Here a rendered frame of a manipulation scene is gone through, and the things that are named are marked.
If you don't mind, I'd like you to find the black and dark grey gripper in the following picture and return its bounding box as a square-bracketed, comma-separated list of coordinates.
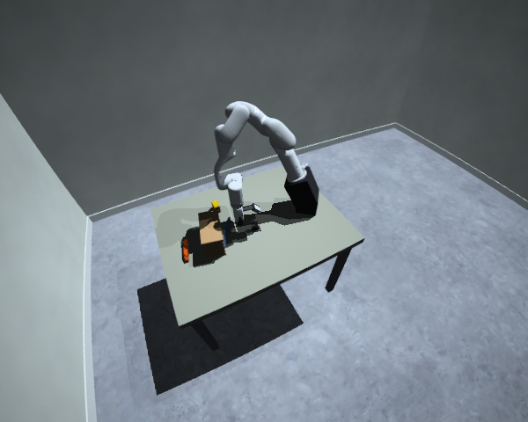
[232, 205, 244, 226]

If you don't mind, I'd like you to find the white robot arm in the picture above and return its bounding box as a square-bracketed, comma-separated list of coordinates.
[214, 102, 309, 208]

